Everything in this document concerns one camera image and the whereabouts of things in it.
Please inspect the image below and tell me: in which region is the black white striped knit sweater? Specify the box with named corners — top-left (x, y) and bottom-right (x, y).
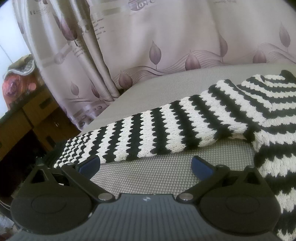
top-left (53, 70), bottom-right (295, 240)

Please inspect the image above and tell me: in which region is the brown wooden cabinet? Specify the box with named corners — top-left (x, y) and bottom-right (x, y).
top-left (1, 86), bottom-right (80, 199)

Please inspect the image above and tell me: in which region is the grey woven bed mat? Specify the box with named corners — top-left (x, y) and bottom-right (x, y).
top-left (82, 64), bottom-right (295, 195)

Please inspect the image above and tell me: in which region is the red floral folded blanket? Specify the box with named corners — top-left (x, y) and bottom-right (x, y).
top-left (2, 54), bottom-right (44, 110)

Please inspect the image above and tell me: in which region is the pink leaf-print curtain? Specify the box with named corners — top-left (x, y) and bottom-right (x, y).
top-left (13, 1), bottom-right (295, 129)

